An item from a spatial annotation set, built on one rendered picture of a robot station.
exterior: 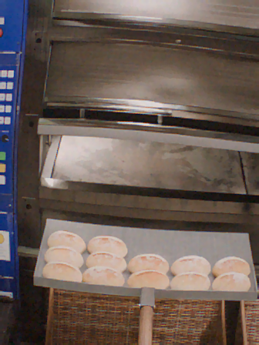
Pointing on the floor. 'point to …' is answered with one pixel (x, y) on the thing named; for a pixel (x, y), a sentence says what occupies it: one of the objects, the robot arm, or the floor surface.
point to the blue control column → (13, 19)
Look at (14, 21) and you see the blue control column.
